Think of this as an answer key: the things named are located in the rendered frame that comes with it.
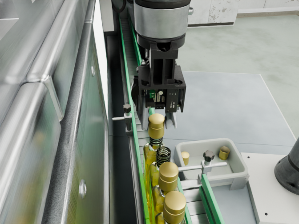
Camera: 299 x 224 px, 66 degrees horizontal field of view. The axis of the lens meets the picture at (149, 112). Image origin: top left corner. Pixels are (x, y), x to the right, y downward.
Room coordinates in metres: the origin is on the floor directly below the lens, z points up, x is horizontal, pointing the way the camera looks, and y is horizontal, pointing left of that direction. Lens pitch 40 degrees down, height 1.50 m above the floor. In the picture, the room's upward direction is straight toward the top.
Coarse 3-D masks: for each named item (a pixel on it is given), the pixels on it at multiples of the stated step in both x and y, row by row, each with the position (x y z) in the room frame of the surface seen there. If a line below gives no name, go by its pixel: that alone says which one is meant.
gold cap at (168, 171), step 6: (168, 162) 0.26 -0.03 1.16; (162, 168) 0.25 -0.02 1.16; (168, 168) 0.25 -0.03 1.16; (174, 168) 0.25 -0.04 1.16; (162, 174) 0.24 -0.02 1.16; (168, 174) 0.24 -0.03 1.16; (174, 174) 0.24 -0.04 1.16; (162, 180) 0.23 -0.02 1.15; (168, 180) 0.23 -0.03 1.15; (174, 180) 0.23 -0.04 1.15; (162, 186) 0.23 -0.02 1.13; (168, 186) 0.23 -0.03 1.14; (174, 186) 0.23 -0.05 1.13
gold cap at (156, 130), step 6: (156, 114) 0.37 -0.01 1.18; (150, 120) 0.35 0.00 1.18; (156, 120) 0.35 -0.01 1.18; (162, 120) 0.35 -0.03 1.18; (150, 126) 0.35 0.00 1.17; (156, 126) 0.34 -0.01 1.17; (162, 126) 0.35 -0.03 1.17; (150, 132) 0.35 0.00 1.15; (156, 132) 0.34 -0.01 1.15; (162, 132) 0.35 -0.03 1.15; (156, 138) 0.34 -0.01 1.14
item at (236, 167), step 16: (192, 144) 0.60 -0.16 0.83; (208, 144) 0.61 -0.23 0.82; (224, 144) 0.62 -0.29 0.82; (192, 160) 0.58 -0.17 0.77; (224, 160) 0.58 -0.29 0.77; (240, 160) 0.52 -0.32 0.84; (192, 176) 0.50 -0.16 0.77; (208, 176) 0.45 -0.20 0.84; (224, 176) 0.45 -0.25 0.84; (240, 176) 0.46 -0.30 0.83
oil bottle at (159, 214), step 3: (159, 213) 0.21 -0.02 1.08; (162, 213) 0.20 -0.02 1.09; (156, 216) 0.20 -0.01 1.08; (159, 216) 0.20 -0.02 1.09; (162, 216) 0.20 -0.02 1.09; (156, 219) 0.20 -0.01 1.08; (159, 219) 0.19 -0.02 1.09; (162, 219) 0.19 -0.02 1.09; (183, 219) 0.19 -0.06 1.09; (156, 222) 0.19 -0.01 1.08; (159, 222) 0.19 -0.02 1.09; (162, 222) 0.19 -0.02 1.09; (183, 222) 0.19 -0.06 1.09
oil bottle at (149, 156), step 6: (162, 144) 0.37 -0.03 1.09; (144, 150) 0.36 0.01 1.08; (150, 150) 0.35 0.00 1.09; (144, 156) 0.35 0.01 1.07; (150, 156) 0.34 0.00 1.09; (144, 162) 0.35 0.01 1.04; (150, 162) 0.33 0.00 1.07; (144, 168) 0.36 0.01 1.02; (144, 174) 0.36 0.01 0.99; (144, 180) 0.36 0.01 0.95
